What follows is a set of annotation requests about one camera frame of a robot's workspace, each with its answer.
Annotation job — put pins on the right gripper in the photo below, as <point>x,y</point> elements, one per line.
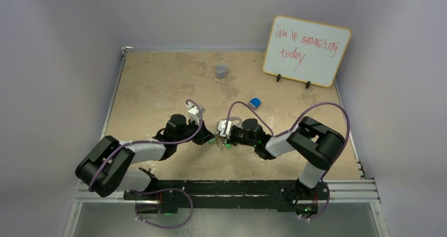
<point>231,140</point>

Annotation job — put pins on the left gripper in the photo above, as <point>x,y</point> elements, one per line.
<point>205,136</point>

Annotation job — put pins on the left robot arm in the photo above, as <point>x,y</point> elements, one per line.
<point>106,167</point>

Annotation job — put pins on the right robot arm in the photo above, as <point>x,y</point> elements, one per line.
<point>317,143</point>

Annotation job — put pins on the blue grey whiteboard eraser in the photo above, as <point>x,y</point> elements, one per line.
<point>254,103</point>

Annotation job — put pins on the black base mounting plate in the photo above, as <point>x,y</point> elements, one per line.
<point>279,195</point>

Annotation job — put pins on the small grey cup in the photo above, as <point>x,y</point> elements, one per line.
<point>221,71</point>

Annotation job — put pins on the whiteboard with red writing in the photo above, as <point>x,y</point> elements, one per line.
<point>305,51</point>

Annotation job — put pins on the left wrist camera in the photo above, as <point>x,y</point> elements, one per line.
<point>194,112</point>

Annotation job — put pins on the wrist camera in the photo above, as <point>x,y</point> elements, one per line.
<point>194,112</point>
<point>223,129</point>

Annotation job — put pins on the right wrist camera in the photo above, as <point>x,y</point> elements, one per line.
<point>223,129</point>

